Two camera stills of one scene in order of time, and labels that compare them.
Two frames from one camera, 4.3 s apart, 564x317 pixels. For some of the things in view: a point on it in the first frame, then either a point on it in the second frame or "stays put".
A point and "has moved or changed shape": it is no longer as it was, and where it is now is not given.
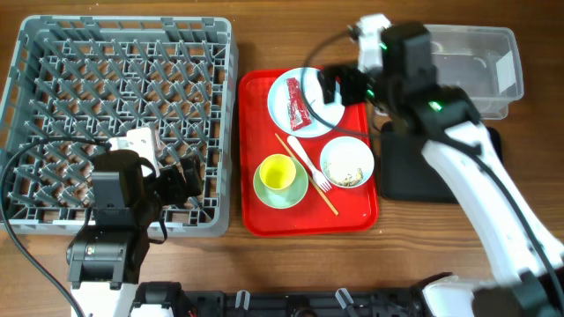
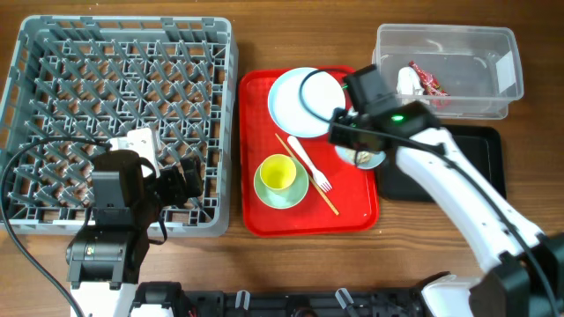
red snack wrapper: [300, 115] has moved or changed shape
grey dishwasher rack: [77, 82] stays put
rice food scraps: [345, 181] to [362, 157]
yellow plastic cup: [277, 171] stays put
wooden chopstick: [315, 185] stays put
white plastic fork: [319, 179] stays put
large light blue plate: [324, 116] stays put
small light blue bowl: [346, 162] has moved or changed shape
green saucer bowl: [285, 198] stays put
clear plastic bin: [482, 61] stays put
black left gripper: [178, 193] stays put
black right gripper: [353, 79] to [336, 119]
